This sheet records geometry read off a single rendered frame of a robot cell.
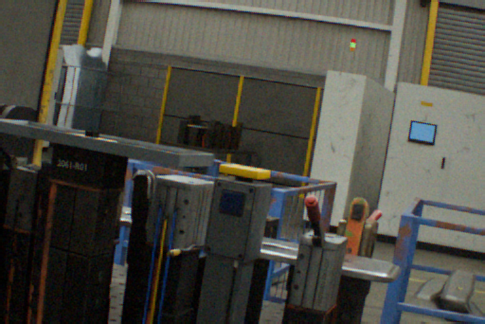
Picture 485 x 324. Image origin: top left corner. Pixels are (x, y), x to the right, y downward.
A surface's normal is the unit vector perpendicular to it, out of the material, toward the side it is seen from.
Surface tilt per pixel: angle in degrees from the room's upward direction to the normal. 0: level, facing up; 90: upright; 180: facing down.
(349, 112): 90
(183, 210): 90
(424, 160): 90
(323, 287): 90
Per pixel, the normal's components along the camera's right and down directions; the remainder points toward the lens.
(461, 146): -0.29, 0.01
